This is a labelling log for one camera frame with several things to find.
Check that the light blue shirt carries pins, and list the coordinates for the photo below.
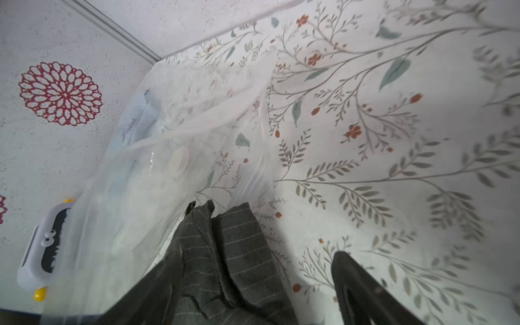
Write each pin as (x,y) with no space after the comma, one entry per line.
(136,123)

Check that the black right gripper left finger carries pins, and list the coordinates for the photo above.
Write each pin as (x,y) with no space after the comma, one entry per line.
(153,300)

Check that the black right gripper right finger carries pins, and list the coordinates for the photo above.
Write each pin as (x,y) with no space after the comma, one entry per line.
(362,300)

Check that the dark grey shirt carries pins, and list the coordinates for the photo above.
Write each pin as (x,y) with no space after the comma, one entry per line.
(229,273)

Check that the lilac toy toaster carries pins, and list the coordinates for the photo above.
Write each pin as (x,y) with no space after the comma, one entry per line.
(36,270)

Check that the clear plastic vacuum bag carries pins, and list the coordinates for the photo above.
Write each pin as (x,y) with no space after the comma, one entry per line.
(210,143)

